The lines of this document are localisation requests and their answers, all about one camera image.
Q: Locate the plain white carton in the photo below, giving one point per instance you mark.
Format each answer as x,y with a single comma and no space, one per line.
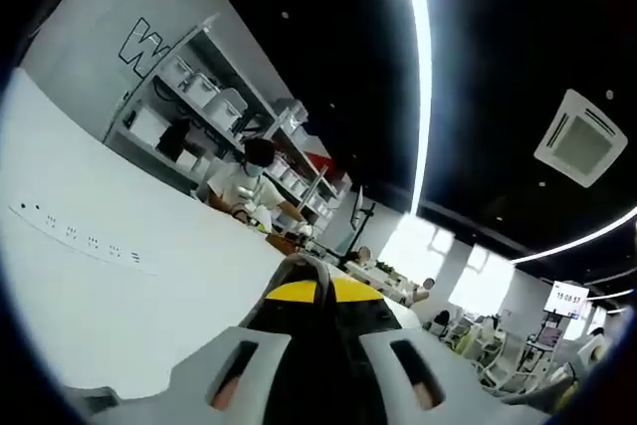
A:
148,127

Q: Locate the row of white storage boxes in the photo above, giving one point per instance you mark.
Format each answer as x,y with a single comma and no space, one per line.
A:
224,106

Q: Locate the clock display screen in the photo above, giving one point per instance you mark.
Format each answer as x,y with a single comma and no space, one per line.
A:
565,298

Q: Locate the monitor on black stand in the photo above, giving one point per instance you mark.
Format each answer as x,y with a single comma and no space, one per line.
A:
357,211

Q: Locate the white lettered partition panel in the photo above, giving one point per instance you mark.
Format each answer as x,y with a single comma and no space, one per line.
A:
89,22

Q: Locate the black bag on shelf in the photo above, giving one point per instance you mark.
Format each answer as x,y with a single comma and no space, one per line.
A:
174,137

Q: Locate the white power strip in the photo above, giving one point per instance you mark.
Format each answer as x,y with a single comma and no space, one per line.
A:
99,251

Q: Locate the brown basket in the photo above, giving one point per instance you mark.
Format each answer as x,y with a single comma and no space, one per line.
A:
283,244

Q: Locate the group of white office chairs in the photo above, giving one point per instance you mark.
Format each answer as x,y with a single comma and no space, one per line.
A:
497,355

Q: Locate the metal shelf rack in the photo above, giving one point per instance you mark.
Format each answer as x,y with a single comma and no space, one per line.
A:
149,146

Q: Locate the long curved ceiling light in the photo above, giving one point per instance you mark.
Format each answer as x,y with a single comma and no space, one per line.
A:
418,71

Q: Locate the curved ceiling light strip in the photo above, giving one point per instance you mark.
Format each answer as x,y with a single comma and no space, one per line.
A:
577,241

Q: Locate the square ceiling air conditioner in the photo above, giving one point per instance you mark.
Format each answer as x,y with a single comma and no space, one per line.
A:
579,139

